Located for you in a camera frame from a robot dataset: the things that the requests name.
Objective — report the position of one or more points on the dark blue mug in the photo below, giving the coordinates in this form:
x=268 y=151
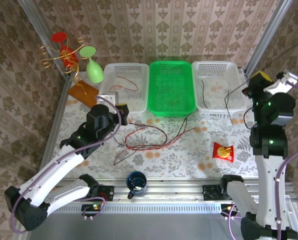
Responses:
x=136 y=182

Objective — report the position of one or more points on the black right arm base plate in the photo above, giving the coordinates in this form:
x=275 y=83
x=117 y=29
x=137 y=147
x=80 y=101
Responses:
x=209 y=193

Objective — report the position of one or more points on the green plastic wine glass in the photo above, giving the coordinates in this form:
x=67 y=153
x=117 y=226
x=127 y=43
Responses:
x=95 y=72

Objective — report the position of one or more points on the green plastic basket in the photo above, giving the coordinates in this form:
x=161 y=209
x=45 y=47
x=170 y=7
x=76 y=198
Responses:
x=170 y=87

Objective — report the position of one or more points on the aluminium table side rail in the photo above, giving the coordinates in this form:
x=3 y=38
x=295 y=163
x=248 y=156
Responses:
x=247 y=73
x=59 y=110

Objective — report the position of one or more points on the red snack packet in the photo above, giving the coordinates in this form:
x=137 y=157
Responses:
x=222 y=152

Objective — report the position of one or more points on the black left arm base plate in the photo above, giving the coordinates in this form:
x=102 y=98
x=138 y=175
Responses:
x=107 y=193

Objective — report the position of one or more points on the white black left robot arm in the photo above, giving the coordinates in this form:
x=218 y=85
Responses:
x=52 y=178

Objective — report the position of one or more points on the small black circuit board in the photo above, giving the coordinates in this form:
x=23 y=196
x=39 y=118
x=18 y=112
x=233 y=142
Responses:
x=91 y=207
x=226 y=208

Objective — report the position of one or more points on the grey metal panel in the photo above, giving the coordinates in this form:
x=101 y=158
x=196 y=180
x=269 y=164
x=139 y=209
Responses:
x=151 y=227

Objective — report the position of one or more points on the white plastic basket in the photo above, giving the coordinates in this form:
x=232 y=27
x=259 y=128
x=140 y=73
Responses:
x=139 y=70
x=219 y=72

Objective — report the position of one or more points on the red plastic wine glass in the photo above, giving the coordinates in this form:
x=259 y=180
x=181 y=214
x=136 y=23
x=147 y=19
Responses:
x=59 y=37

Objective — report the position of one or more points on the aluminium frame post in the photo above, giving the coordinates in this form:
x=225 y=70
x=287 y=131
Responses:
x=273 y=25
x=36 y=22

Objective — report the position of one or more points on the aluminium mounting rail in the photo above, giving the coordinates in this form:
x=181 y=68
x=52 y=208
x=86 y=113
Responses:
x=176 y=190

